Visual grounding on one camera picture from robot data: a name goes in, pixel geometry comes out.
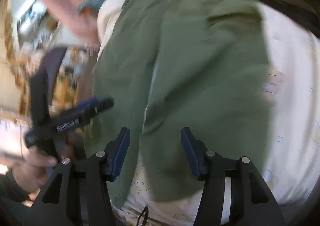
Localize olive green pants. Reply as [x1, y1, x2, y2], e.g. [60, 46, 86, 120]
[85, 0, 270, 208]

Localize person's left hand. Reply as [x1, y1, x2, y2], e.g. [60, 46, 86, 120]
[12, 145, 59, 193]

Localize purple folding chair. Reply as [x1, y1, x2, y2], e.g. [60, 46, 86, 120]
[39, 46, 67, 105]

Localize pink hanging curtain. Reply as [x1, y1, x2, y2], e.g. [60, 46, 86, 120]
[32, 0, 101, 47]

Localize cream bear print duvet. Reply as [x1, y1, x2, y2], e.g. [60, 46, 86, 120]
[96, 0, 319, 225]

